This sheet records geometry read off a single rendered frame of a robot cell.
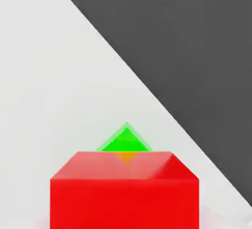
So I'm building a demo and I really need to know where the small red cube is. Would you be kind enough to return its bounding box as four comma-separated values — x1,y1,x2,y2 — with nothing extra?
50,151,200,229

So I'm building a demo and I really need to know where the small green cube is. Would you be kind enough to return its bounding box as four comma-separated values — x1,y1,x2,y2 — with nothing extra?
95,121,153,152

